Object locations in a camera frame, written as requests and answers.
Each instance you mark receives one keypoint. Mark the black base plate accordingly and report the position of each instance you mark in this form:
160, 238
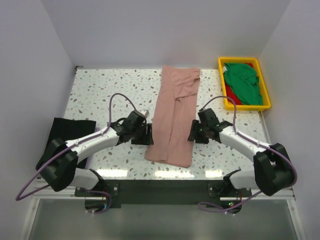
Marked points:
161, 192

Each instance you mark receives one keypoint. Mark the yellow plastic bin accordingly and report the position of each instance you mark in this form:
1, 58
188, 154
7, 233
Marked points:
266, 103

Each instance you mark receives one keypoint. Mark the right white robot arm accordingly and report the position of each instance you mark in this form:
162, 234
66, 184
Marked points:
272, 168

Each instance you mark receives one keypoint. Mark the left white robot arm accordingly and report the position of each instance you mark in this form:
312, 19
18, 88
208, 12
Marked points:
58, 165

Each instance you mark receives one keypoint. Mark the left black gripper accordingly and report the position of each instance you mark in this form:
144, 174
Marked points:
142, 135

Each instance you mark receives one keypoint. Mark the pink t shirt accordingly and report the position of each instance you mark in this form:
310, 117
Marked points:
174, 112

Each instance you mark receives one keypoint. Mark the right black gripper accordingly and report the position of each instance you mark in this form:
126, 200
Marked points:
199, 135

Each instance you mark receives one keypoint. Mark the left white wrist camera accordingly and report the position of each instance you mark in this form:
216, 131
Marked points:
145, 113

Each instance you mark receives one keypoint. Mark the green t shirt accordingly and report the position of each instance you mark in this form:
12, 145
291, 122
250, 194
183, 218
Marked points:
256, 86

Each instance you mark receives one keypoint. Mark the purple folded t shirt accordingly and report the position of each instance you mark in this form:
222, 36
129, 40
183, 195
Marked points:
90, 158

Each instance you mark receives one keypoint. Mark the red t shirt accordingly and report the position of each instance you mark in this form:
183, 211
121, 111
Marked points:
232, 96

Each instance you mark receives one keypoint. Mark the black folded t shirt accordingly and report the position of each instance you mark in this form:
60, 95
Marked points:
68, 129

